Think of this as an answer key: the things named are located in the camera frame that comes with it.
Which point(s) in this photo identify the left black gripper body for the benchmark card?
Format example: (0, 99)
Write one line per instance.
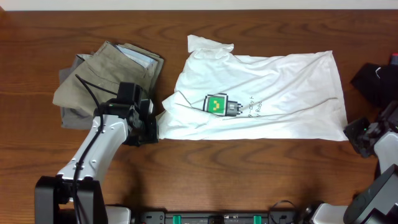
(147, 132)

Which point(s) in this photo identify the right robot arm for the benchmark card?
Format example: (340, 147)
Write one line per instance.
(377, 203)

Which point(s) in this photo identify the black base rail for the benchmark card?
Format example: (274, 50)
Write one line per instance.
(217, 217)

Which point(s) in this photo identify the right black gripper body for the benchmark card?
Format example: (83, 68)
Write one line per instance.
(357, 132)

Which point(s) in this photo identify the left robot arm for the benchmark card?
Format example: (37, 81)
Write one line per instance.
(74, 195)

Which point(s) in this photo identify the black clothes pile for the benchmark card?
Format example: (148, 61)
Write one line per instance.
(377, 83)

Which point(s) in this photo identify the folded khaki pants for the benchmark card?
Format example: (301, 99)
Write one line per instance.
(107, 68)

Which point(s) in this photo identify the white printed t-shirt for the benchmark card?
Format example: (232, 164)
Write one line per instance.
(222, 96)

